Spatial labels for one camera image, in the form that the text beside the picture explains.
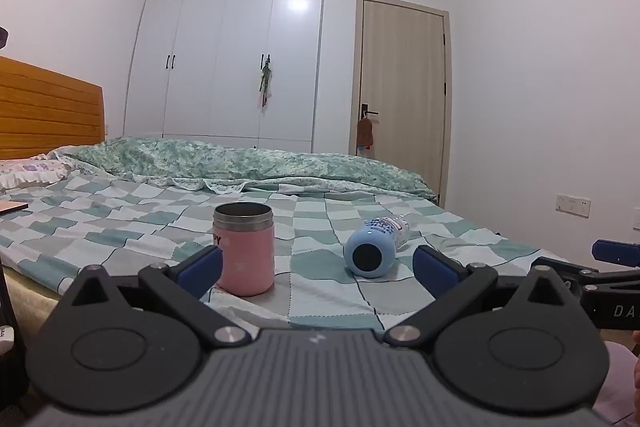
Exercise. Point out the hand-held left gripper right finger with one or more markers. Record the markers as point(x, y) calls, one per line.
point(434, 271)

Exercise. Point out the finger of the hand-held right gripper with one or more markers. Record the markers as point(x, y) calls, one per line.
point(614, 252)
point(575, 270)

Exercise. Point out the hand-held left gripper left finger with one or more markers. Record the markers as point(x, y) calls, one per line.
point(202, 271)

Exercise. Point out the light blue bottle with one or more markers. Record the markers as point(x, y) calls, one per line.
point(371, 252)

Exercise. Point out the pink cup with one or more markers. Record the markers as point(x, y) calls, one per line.
point(245, 252)

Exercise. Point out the pink cloth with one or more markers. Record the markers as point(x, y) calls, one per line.
point(617, 387)

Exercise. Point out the green checkered bed sheet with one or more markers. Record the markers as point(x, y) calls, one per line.
point(125, 217)

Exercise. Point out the green floral quilt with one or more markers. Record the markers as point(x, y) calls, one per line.
point(240, 164)

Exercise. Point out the beige wooden door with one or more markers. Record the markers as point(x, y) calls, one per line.
point(400, 92)

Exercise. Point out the green hanging ornament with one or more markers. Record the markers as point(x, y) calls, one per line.
point(266, 79)

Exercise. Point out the floral pillow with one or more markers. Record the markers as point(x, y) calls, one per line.
point(27, 169)

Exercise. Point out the white wardrobe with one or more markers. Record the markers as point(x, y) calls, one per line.
point(227, 49)

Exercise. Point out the wooden headboard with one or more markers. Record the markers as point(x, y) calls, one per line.
point(45, 112)

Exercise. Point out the white wall socket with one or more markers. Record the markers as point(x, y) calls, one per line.
point(573, 204)

